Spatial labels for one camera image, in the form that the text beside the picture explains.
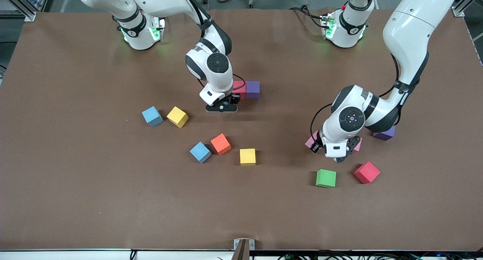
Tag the purple foam cube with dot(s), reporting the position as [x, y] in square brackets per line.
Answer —
[386, 134]
[253, 88]

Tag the aluminium frame profile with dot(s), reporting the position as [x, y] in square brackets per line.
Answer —
[466, 3]
[22, 5]

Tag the yellow foam cube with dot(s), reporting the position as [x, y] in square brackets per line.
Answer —
[177, 117]
[247, 157]

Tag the pink foam cube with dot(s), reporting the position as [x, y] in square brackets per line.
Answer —
[359, 146]
[309, 138]

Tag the brown table cover mat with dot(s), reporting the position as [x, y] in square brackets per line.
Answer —
[113, 207]

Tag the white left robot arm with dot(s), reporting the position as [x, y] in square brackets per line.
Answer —
[409, 30]

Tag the green foam cube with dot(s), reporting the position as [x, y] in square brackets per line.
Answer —
[325, 178]

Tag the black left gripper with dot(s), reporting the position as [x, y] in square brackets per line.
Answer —
[316, 144]

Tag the red foam cube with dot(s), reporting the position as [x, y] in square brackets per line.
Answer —
[366, 172]
[240, 89]

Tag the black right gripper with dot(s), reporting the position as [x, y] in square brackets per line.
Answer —
[234, 98]

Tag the orange foam cube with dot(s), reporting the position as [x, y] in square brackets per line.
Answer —
[220, 144]

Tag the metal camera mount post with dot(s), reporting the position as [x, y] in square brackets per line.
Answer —
[243, 248]

